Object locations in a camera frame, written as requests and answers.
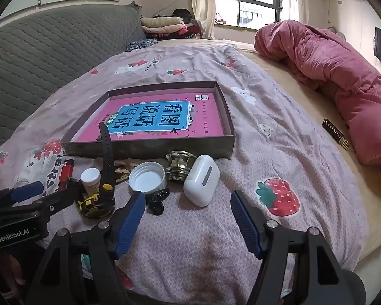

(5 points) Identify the strawberry printed blanket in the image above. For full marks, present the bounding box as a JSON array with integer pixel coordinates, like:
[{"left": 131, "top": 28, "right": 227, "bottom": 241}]
[{"left": 0, "top": 43, "right": 369, "bottom": 296}]

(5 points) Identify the shallow cardboard box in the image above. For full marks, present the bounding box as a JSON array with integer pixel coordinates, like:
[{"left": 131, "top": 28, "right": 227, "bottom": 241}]
[{"left": 61, "top": 81, "right": 237, "bottom": 160}]

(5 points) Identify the black and yellow wristwatch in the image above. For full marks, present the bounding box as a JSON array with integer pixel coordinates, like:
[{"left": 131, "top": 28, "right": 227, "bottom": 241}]
[{"left": 75, "top": 121, "right": 116, "bottom": 219}]

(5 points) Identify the red lighter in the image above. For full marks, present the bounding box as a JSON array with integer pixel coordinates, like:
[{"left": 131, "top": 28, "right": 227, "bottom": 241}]
[{"left": 58, "top": 159, "right": 75, "bottom": 191}]

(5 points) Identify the pink quilt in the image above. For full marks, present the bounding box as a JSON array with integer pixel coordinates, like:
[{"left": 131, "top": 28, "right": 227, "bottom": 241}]
[{"left": 254, "top": 20, "right": 381, "bottom": 166}]

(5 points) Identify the grey quilted headboard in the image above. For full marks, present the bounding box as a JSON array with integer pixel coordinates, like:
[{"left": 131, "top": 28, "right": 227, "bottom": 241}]
[{"left": 0, "top": 3, "right": 147, "bottom": 166}]

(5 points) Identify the black mattress label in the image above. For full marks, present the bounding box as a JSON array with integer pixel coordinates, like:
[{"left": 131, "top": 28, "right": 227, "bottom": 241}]
[{"left": 322, "top": 119, "right": 350, "bottom": 149}]

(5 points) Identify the pink book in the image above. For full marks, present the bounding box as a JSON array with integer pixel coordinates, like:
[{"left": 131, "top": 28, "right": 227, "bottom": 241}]
[{"left": 73, "top": 94, "right": 226, "bottom": 142}]

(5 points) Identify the white fan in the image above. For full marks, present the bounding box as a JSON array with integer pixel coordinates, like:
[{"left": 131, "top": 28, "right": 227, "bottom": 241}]
[{"left": 328, "top": 27, "right": 346, "bottom": 42}]

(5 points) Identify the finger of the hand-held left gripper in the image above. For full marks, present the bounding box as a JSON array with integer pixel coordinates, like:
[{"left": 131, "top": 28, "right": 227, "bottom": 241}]
[
  {"left": 28, "top": 179, "right": 83, "bottom": 221},
  {"left": 0, "top": 181, "right": 45, "bottom": 208}
]

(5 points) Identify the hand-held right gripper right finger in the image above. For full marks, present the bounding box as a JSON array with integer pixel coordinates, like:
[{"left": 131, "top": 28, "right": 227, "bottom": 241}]
[{"left": 230, "top": 190, "right": 366, "bottom": 305}]

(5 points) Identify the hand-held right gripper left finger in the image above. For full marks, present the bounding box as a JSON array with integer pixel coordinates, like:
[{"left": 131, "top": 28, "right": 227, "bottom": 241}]
[{"left": 25, "top": 191, "right": 146, "bottom": 305}]

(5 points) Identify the black hair clip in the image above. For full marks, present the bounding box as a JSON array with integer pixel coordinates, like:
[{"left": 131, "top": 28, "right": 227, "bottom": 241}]
[{"left": 146, "top": 189, "right": 169, "bottom": 216}]

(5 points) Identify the dark patterned cloth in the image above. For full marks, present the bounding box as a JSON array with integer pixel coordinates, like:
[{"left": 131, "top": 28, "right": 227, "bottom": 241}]
[{"left": 126, "top": 38, "right": 158, "bottom": 52}]

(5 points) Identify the brass knob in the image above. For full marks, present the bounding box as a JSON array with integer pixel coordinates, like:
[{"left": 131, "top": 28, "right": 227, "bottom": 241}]
[{"left": 165, "top": 151, "right": 197, "bottom": 183}]

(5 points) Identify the white plastic lid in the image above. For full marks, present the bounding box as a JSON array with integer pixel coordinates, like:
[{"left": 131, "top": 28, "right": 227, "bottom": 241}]
[{"left": 129, "top": 162, "right": 167, "bottom": 194}]

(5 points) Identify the white earbuds case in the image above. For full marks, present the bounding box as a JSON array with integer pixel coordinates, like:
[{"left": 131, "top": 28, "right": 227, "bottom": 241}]
[{"left": 183, "top": 155, "right": 220, "bottom": 207}]

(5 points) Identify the cream curtain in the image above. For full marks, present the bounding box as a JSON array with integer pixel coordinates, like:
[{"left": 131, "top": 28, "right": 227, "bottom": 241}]
[
  {"left": 189, "top": 0, "right": 217, "bottom": 40},
  {"left": 289, "top": 0, "right": 310, "bottom": 26}
]

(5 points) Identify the small white bottle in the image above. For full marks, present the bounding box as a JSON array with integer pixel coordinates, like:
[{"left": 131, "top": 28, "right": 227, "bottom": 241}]
[{"left": 80, "top": 167, "right": 101, "bottom": 196}]

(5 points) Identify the beige bed sheet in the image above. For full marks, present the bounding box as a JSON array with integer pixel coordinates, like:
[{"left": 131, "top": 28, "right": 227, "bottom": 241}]
[{"left": 159, "top": 38, "right": 381, "bottom": 274}]

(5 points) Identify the pile of folded clothes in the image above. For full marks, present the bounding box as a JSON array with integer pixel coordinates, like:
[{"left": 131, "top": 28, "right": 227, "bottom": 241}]
[{"left": 140, "top": 8, "right": 204, "bottom": 40}]

